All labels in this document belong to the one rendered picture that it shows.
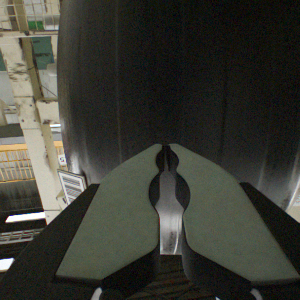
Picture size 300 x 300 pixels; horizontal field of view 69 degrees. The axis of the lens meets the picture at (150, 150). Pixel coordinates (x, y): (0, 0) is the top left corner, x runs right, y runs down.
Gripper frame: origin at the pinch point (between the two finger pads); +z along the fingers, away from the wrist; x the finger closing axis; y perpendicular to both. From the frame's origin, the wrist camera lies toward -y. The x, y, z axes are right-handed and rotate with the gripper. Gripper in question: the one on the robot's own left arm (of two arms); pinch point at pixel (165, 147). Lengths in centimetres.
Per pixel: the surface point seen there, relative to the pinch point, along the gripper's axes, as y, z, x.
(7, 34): -5, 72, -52
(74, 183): 9.7, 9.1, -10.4
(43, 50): 67, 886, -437
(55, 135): 245, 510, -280
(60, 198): 61, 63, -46
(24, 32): -5, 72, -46
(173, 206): 11.9, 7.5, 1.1
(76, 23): -6.4, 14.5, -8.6
